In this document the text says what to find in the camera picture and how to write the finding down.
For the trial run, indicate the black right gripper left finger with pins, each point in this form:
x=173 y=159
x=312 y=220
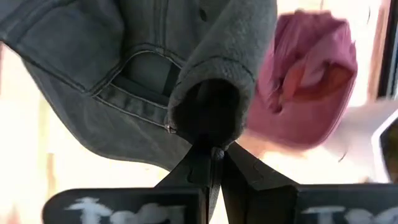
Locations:
x=186 y=193

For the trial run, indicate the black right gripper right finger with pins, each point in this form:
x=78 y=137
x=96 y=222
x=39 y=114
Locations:
x=264 y=193

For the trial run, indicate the maroon pink baseball cap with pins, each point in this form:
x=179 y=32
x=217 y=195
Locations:
x=311 y=124

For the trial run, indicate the dark grey-green baseball cap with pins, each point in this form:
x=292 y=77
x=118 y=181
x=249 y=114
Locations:
x=77 y=46

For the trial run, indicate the white hexagonal plant pot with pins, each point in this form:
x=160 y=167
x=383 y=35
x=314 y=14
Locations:
x=376 y=140

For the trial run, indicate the black aluminium table frame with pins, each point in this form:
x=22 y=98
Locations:
x=387 y=46

